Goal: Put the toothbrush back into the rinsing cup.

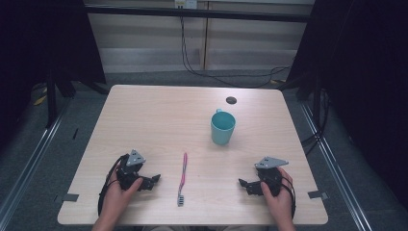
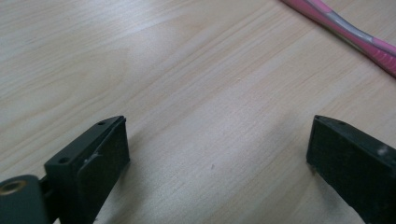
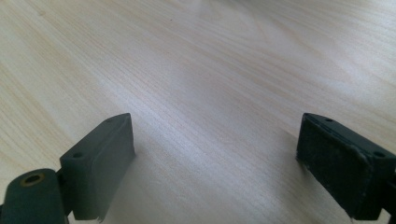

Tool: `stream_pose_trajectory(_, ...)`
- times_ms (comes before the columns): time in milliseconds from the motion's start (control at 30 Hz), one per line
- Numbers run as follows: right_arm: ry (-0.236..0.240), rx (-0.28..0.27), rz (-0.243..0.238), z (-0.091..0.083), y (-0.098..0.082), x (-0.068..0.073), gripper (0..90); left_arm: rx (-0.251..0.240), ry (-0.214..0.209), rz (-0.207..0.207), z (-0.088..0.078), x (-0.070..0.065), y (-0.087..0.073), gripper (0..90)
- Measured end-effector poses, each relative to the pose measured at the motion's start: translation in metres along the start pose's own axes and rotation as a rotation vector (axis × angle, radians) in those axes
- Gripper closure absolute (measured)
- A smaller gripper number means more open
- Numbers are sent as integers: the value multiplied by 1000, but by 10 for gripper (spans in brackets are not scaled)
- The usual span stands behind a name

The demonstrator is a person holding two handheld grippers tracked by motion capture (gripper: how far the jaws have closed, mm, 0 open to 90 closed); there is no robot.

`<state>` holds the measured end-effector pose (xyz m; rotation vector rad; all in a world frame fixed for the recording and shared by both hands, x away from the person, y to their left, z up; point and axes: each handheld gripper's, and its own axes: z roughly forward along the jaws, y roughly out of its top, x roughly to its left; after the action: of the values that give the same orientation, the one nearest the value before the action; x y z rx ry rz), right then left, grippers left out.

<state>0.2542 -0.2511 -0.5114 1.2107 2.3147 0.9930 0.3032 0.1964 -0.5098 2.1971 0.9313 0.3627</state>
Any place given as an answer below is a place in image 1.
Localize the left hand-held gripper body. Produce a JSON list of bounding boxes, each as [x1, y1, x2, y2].
[[115, 149, 155, 192]]

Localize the black wall cable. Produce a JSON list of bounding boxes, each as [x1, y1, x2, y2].
[[179, 7, 292, 89]]

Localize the left hand-held gripper black cable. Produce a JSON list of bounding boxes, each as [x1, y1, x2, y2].
[[97, 154, 129, 217]]

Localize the black metal stand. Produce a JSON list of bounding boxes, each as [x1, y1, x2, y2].
[[45, 68, 77, 129], [311, 72, 322, 130]]

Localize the person's right hand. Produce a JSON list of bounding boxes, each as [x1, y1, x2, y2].
[[260, 167, 294, 225]]

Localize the teal cup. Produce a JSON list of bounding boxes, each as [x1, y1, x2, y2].
[[210, 108, 237, 146]]

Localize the grey tape strip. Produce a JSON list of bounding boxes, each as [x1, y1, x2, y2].
[[62, 192, 80, 203], [307, 190, 329, 200]]

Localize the yellow floor tape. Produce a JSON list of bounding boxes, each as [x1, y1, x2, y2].
[[33, 86, 48, 106]]

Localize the metal floor rail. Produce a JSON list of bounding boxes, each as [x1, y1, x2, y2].
[[300, 101, 373, 231], [0, 95, 71, 223]]

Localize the pink toothbrush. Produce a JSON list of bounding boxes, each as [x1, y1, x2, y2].
[[176, 152, 189, 208]]

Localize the right hand-held gripper black cable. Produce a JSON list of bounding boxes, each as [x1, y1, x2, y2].
[[281, 174, 297, 219]]

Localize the black horizontal bar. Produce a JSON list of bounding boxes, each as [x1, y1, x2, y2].
[[84, 4, 311, 24]]

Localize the black floor cables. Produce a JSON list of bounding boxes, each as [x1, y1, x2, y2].
[[300, 89, 332, 156]]

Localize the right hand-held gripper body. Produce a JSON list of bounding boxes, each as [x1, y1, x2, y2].
[[248, 156, 289, 197]]

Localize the black curtain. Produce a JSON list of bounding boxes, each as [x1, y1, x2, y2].
[[0, 0, 108, 152], [284, 0, 408, 210]]

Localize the white wall socket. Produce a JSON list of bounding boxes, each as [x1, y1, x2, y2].
[[174, 0, 198, 10]]

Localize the person's left hand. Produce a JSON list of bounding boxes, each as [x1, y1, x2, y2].
[[101, 165, 144, 223]]

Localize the hand-held gripper black cable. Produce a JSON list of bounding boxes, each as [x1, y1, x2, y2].
[[97, 154, 129, 217], [281, 174, 297, 219]]

